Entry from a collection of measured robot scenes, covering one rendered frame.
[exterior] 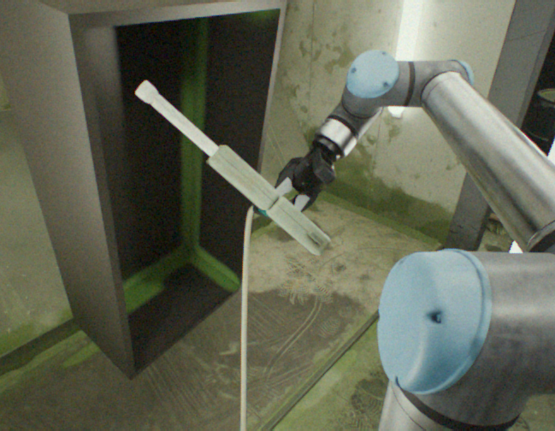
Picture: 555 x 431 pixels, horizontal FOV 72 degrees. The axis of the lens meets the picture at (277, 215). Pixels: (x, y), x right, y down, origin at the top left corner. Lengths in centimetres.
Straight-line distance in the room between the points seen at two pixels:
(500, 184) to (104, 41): 104
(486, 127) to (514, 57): 192
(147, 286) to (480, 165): 150
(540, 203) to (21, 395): 216
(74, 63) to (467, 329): 71
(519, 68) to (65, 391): 279
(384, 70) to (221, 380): 161
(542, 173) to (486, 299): 24
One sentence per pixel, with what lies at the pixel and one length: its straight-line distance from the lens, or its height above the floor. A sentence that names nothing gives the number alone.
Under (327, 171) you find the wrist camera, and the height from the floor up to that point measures 136.
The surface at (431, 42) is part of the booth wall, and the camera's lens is 267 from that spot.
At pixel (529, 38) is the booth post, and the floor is 141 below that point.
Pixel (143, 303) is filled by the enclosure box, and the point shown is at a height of 51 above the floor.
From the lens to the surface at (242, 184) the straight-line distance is 76.
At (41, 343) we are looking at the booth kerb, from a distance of 235.
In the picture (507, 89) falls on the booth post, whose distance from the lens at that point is 256.
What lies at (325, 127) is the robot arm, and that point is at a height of 140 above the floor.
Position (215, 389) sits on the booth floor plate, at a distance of 199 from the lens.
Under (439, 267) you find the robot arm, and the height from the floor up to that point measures 149.
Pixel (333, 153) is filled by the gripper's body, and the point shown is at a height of 135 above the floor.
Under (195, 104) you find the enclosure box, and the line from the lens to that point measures 151.
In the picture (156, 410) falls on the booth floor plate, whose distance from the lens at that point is 199.
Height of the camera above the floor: 168
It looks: 32 degrees down
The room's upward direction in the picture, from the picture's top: straight up
